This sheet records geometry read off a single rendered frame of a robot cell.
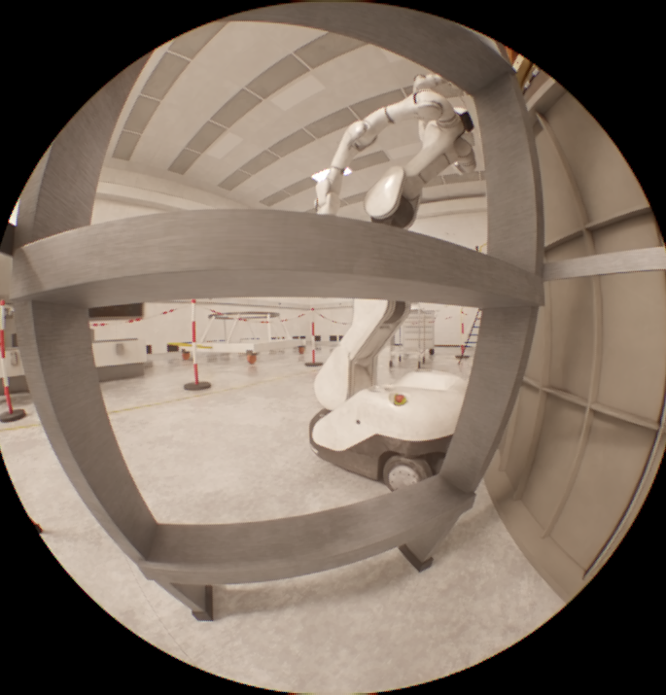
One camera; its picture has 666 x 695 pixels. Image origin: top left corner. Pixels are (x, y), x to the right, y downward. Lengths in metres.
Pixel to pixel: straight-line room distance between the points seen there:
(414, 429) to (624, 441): 0.55
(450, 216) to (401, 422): 8.97
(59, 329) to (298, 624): 0.59
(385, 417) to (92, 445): 0.67
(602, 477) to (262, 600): 0.77
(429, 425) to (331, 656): 0.62
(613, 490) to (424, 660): 0.48
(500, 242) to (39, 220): 0.41
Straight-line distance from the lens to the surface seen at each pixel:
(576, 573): 0.76
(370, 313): 0.90
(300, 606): 0.62
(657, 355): 0.58
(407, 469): 0.78
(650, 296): 0.59
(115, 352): 3.62
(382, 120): 1.04
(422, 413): 0.71
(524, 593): 0.71
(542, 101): 0.83
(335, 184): 1.00
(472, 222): 9.25
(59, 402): 0.21
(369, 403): 0.74
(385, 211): 0.98
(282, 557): 0.31
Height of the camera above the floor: 0.55
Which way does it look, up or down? 4 degrees down
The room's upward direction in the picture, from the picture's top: 1 degrees counter-clockwise
